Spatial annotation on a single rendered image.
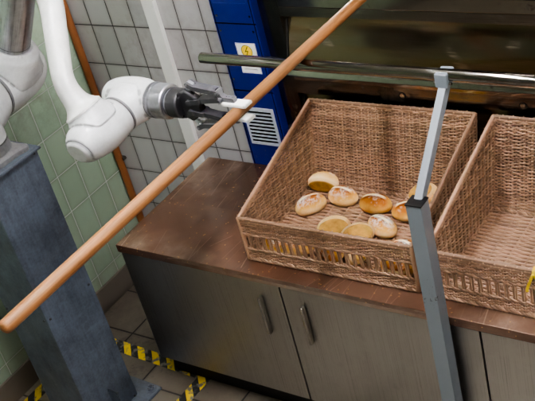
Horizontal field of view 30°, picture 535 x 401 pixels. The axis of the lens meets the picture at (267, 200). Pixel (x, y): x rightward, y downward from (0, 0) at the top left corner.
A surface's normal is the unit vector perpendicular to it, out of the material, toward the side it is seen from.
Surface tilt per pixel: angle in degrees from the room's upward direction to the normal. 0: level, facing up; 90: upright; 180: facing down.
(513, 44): 70
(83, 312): 90
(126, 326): 0
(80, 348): 90
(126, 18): 90
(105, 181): 90
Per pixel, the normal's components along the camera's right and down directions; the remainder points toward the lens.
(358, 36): -0.57, 0.25
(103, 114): 0.50, -0.30
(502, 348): -0.53, 0.56
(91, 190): 0.82, 0.14
